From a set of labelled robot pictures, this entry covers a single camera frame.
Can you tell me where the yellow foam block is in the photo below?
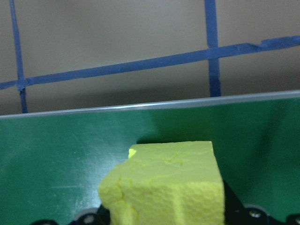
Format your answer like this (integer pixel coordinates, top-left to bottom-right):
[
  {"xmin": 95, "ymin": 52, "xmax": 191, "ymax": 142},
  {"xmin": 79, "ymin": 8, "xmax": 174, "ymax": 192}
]
[{"xmin": 97, "ymin": 140, "xmax": 225, "ymax": 225}]

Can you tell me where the green conveyor belt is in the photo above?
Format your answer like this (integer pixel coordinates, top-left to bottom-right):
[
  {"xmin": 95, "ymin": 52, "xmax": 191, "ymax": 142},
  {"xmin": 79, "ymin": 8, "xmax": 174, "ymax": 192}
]
[{"xmin": 0, "ymin": 90, "xmax": 300, "ymax": 225}]

